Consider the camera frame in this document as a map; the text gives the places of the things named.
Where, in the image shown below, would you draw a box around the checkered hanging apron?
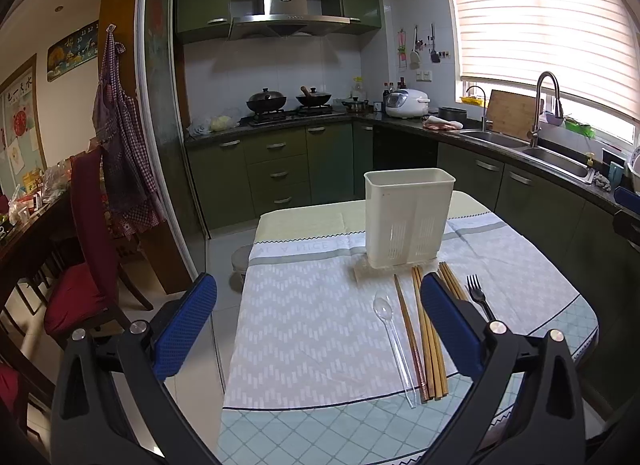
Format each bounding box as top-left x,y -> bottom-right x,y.
92,24 -> 165,237

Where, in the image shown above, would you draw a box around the dark red-tipped wooden chopstick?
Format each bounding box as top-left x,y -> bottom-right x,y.
393,274 -> 428,403

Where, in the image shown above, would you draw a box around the white rice cooker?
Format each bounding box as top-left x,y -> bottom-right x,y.
385,89 -> 431,119

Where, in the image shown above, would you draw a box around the white window blind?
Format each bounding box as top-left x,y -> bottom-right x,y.
452,0 -> 639,119

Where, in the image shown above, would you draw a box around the black wok with handle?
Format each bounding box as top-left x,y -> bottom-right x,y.
296,86 -> 331,107

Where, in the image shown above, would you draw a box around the green lower kitchen cabinets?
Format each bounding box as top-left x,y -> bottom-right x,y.
186,117 -> 639,414

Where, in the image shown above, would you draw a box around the tall steel kitchen faucet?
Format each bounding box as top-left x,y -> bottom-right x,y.
529,70 -> 565,148

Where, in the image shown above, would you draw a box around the cream plastic utensil holder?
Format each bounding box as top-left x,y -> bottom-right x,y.
364,168 -> 456,269

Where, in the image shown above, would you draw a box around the gas stove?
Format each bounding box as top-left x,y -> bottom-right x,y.
239,104 -> 346,127

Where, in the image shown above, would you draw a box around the black plastic fork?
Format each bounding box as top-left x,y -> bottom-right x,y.
466,274 -> 496,322

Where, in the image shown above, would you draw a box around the framed wall picture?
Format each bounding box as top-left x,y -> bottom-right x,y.
0,54 -> 47,198

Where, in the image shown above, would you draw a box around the hanging kitchen utensils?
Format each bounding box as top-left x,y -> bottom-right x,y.
397,25 -> 450,69

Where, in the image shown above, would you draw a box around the cluttered dining table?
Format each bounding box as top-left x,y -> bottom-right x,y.
1,158 -> 75,303

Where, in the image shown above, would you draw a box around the pink cloth on counter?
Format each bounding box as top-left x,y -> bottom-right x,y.
423,115 -> 463,131

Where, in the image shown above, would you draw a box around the steel range hood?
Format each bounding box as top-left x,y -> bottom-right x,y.
228,0 -> 359,40

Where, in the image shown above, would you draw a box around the wooden cutting board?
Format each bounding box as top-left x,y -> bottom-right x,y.
487,89 -> 540,141

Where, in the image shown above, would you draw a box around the black wok with lid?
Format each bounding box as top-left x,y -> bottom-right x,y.
246,88 -> 286,114

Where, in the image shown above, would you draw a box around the stainless steel double sink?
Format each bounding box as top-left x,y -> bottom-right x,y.
461,130 -> 596,184

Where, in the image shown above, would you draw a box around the small steel faucet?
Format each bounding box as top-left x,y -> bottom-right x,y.
466,84 -> 488,131

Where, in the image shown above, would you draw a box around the light bamboo chopstick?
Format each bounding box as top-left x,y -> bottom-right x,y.
416,265 -> 450,398
412,266 -> 442,400
411,266 -> 435,400

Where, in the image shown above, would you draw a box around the white chevron table cloth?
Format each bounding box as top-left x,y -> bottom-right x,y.
224,192 -> 598,411

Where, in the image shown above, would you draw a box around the colourful wall poster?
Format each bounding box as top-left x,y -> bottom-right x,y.
47,21 -> 99,81

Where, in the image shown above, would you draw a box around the clear plastic spoon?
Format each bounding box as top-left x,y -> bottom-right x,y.
373,295 -> 418,409

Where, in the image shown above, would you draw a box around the red cushioned wooden chair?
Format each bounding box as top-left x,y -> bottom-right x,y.
43,148 -> 153,347

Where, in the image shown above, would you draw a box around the black pot on counter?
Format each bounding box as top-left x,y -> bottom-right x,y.
438,106 -> 468,122

